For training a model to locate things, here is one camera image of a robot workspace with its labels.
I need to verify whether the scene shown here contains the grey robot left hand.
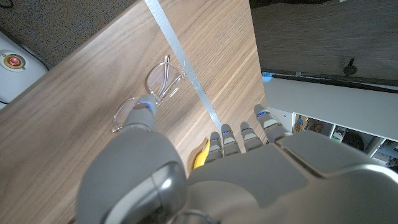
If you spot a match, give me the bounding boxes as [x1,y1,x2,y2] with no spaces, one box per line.
[76,94,398,224]

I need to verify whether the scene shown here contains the clear plastic glasses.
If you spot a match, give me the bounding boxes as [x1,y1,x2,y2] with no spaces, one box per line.
[111,55,187,134]

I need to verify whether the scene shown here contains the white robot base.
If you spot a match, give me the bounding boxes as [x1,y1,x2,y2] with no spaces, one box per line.
[0,30,49,110]

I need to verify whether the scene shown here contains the yellow banana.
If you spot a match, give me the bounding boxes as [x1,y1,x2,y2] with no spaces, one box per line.
[193,139,211,170]

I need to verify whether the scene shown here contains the white shelf unit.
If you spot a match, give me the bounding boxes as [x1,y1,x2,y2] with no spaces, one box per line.
[262,73,398,174]

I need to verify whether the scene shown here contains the grey tape strip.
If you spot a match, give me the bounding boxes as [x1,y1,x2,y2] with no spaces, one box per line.
[144,0,223,131]

